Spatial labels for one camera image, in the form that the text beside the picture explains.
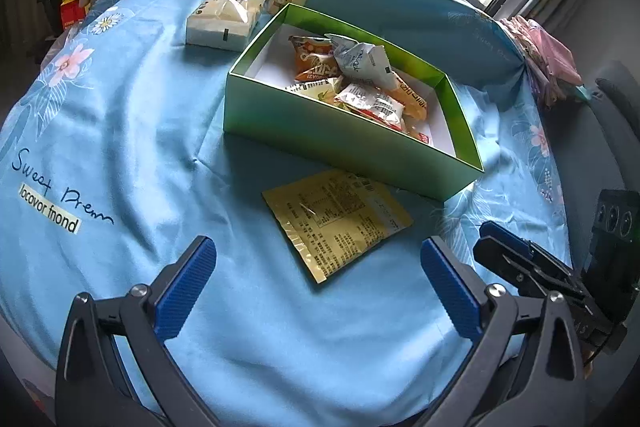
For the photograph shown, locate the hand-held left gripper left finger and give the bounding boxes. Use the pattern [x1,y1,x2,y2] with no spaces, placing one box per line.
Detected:
[55,235,218,427]

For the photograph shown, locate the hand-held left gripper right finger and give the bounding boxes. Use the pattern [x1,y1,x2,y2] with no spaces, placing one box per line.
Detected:
[420,237,586,427]

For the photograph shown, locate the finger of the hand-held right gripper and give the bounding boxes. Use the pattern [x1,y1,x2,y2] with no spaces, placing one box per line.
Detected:
[479,221,584,281]
[472,237,609,324]

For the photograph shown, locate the orange yellow snack packet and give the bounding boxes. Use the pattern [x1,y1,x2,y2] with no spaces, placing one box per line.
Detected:
[392,74,429,120]

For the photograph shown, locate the white red snack packet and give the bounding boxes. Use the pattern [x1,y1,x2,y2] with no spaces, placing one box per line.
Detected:
[332,82,406,130]

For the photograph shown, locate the green cardboard box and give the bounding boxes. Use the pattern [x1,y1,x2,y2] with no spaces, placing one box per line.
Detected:
[223,3,485,202]

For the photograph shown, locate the silver snack packet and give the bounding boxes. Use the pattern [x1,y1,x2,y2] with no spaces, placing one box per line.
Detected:
[327,33,396,86]

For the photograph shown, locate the pale green snack packet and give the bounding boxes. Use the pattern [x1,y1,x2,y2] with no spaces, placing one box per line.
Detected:
[285,77,346,105]

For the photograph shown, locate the orange brown snack packet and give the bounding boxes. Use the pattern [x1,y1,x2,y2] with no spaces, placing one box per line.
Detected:
[288,35,341,82]

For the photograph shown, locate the dark grey chair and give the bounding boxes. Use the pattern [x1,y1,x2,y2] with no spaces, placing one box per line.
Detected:
[542,62,640,268]

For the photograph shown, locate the blue floral bedsheet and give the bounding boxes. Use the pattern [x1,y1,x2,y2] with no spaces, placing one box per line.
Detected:
[0,0,576,423]

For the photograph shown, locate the pink cloth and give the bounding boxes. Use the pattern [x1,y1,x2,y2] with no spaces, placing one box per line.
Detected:
[500,17,583,108]

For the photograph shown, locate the white tissue pack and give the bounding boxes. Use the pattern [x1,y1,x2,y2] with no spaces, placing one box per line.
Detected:
[186,0,267,52]

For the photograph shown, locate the red carton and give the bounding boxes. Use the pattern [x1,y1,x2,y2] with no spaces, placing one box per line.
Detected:
[60,0,91,30]

